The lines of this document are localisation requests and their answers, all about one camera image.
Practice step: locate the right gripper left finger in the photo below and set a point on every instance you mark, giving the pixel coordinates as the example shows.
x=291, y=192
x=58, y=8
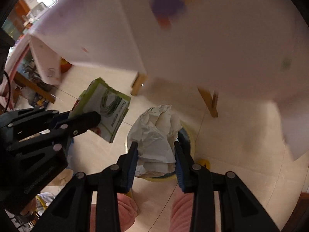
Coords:
x=117, y=178

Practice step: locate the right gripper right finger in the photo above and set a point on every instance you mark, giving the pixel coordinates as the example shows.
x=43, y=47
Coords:
x=194, y=206

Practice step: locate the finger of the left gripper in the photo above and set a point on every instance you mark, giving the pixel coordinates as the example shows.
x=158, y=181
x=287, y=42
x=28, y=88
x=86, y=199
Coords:
x=79, y=123
x=25, y=118

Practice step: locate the green white cable box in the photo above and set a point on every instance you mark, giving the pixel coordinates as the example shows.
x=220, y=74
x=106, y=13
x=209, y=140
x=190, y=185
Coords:
x=111, y=104

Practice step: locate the white paper bag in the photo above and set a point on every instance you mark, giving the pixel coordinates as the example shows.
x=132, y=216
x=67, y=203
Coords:
x=160, y=119

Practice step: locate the yellow rimmed trash bin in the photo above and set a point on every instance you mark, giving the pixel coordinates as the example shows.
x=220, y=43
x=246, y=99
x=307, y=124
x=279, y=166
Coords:
x=183, y=149

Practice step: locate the yellow slipper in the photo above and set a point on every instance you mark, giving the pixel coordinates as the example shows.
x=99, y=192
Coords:
x=202, y=163

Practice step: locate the wooden table leg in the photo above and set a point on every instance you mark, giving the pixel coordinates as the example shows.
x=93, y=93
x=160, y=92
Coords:
x=139, y=80
x=210, y=100

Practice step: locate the cartoon printed tablecloth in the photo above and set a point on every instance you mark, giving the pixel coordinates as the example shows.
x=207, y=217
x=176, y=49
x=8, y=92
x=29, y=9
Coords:
x=255, y=49

